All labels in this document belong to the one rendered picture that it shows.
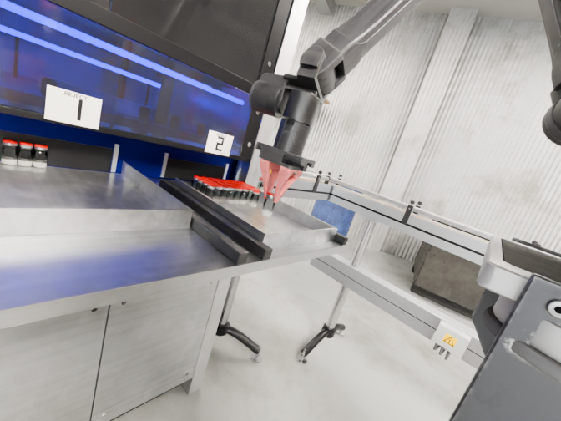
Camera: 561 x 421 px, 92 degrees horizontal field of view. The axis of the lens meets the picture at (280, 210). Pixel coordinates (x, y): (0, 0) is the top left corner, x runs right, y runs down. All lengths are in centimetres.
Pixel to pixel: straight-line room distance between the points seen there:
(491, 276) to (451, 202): 418
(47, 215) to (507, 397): 47
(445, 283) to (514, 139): 216
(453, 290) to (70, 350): 298
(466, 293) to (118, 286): 310
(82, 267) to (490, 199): 437
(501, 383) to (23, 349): 87
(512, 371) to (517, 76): 452
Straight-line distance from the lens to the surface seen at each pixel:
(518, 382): 22
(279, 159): 49
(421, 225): 141
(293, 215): 76
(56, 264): 39
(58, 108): 68
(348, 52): 54
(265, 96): 53
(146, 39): 72
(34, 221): 44
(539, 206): 460
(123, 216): 47
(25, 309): 33
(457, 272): 317
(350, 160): 442
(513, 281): 21
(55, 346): 92
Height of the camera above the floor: 107
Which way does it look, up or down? 13 degrees down
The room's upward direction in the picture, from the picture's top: 17 degrees clockwise
